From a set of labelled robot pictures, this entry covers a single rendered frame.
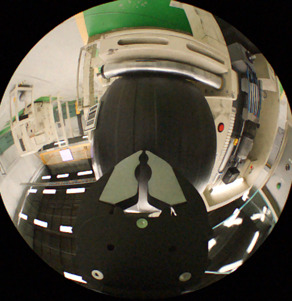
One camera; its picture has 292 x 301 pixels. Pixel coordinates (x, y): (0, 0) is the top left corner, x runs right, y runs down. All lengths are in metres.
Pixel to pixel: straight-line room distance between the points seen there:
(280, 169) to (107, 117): 0.71
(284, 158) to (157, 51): 0.67
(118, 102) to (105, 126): 0.05
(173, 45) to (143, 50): 0.07
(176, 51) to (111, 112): 0.21
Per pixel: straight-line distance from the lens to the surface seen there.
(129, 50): 0.25
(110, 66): 0.26
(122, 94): 0.18
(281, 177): 0.65
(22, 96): 2.63
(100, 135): 0.16
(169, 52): 0.26
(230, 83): 0.32
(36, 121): 4.50
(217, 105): 0.41
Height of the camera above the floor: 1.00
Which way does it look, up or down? 28 degrees up
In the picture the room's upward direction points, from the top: 180 degrees counter-clockwise
